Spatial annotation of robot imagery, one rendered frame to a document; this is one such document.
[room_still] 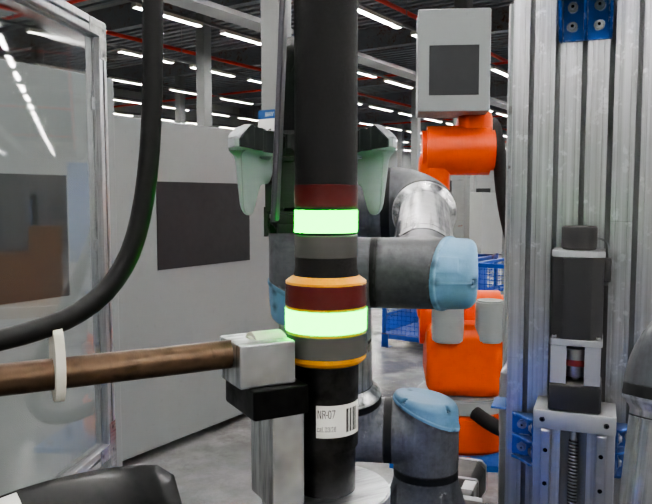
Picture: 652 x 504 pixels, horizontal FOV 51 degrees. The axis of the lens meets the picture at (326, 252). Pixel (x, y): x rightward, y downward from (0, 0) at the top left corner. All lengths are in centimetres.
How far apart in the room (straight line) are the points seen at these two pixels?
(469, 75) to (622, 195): 316
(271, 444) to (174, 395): 430
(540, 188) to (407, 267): 66
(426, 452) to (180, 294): 346
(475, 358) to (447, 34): 199
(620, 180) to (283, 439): 104
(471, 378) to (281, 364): 410
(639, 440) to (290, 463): 57
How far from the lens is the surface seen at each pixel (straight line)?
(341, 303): 35
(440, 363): 440
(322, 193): 35
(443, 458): 126
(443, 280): 70
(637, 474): 88
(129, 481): 53
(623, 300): 133
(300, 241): 35
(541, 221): 133
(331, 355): 35
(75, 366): 33
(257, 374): 34
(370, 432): 124
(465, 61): 443
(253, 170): 49
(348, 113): 36
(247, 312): 507
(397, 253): 70
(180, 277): 455
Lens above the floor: 162
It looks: 4 degrees down
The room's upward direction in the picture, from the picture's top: straight up
